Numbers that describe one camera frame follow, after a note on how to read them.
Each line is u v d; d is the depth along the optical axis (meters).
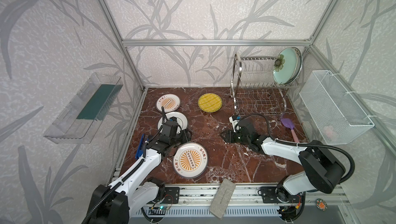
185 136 0.74
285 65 0.85
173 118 0.77
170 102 1.12
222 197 0.71
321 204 0.71
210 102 1.11
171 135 0.65
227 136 0.79
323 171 0.44
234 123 0.80
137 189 0.57
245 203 0.72
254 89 1.21
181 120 1.01
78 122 0.63
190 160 0.85
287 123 0.99
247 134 0.69
